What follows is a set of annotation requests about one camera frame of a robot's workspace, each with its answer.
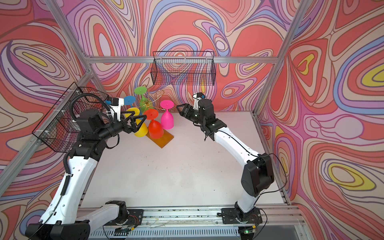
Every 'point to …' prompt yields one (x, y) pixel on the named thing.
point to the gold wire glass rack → (148, 104)
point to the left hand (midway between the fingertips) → (140, 114)
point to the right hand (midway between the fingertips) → (179, 111)
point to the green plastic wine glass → (141, 90)
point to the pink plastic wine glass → (167, 121)
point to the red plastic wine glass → (155, 130)
